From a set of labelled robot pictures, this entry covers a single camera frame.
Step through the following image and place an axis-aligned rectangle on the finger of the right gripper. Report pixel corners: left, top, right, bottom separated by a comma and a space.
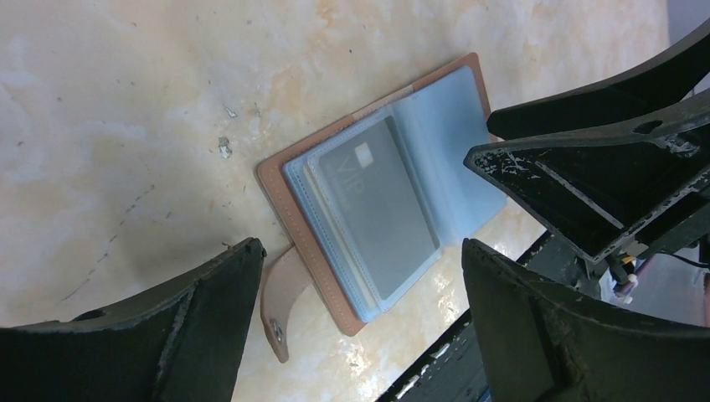
465, 105, 709, 262
486, 21, 709, 140

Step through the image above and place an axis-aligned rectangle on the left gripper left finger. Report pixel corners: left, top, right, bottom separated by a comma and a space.
1, 238, 266, 401

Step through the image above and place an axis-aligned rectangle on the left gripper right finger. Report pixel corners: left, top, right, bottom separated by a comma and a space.
461, 238, 709, 401

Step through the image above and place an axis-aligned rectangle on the brown leather card holder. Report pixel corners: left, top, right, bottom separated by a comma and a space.
256, 53, 507, 363

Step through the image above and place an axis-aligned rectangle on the grey card sleeve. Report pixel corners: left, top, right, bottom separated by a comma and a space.
307, 116, 441, 311

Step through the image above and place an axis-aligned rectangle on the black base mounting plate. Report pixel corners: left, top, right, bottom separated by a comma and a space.
378, 231, 600, 401

